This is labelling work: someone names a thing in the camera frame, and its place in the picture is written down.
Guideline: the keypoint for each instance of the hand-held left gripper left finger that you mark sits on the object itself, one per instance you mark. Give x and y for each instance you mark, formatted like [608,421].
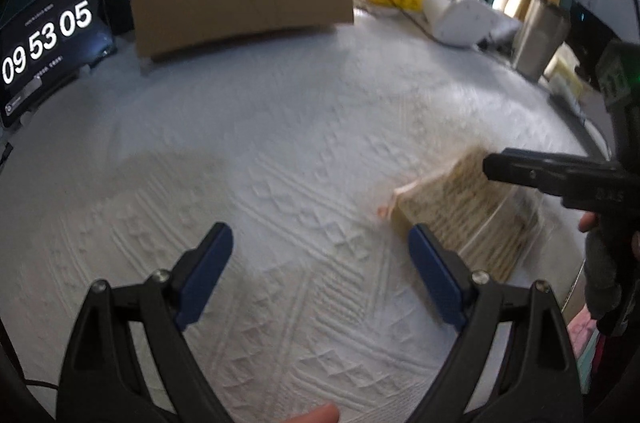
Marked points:
[205,273]

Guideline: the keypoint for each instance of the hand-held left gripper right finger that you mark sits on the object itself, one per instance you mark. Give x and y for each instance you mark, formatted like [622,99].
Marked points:
[435,273]

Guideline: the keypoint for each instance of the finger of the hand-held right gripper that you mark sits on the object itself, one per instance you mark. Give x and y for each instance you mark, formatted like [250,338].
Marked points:
[540,173]

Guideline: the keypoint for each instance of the clear pack of brown snacks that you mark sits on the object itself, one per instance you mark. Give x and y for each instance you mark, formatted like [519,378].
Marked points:
[460,213]

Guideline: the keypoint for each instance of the person's right hand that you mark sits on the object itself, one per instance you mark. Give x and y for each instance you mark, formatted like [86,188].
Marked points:
[602,268]

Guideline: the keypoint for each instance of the person's left hand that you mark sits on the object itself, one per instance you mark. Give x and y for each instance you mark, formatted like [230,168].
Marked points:
[315,415]

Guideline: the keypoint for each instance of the black cabinet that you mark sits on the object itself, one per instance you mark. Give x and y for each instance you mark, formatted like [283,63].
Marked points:
[595,28]

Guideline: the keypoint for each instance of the steel thermos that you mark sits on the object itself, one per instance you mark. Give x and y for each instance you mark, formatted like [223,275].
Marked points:
[540,38]

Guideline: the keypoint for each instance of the tablet with clock display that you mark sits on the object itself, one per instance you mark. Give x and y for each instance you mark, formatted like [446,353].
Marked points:
[50,33]

